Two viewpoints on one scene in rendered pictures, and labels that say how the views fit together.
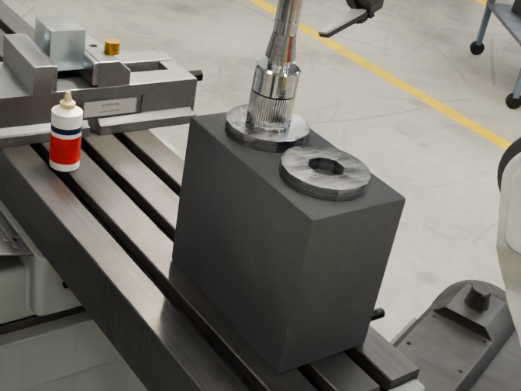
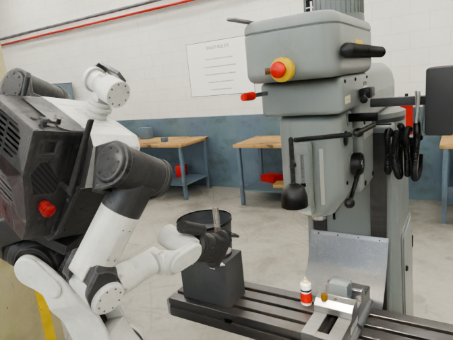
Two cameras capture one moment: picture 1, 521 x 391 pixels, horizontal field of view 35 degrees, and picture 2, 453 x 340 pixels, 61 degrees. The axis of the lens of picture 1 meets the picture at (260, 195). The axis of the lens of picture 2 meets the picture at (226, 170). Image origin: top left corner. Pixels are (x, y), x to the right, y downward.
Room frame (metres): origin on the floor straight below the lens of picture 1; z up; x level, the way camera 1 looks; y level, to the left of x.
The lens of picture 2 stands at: (2.14, -0.33, 1.75)
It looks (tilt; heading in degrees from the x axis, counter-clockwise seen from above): 13 degrees down; 163
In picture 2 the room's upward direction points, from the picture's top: 6 degrees counter-clockwise
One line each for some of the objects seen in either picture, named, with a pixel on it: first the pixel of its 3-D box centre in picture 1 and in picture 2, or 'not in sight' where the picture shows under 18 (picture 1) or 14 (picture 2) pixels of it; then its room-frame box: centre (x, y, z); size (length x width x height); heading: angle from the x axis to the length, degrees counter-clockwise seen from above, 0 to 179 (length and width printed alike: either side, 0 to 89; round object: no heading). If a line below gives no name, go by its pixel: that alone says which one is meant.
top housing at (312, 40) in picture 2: not in sight; (313, 50); (1.07, 0.29, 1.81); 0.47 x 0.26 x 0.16; 131
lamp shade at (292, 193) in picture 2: not in sight; (294, 194); (1.24, 0.12, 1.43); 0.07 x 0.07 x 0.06
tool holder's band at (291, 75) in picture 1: (277, 70); not in sight; (0.81, 0.01, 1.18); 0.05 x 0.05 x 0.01
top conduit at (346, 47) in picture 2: not in sight; (365, 51); (1.16, 0.41, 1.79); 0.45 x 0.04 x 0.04; 131
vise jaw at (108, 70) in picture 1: (94, 57); (335, 305); (1.16, 0.28, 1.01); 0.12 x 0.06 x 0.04; 39
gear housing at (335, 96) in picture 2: not in sight; (317, 93); (1.05, 0.32, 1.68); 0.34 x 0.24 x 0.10; 131
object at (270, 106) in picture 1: (272, 98); not in sight; (0.81, 0.01, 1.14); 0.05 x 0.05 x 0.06
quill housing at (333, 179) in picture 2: not in sight; (317, 161); (1.07, 0.29, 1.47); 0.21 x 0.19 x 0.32; 41
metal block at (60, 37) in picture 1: (59, 43); (340, 289); (1.12, 0.32, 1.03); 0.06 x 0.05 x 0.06; 39
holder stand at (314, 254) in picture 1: (279, 225); (212, 272); (0.77, -0.03, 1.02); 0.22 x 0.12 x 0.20; 40
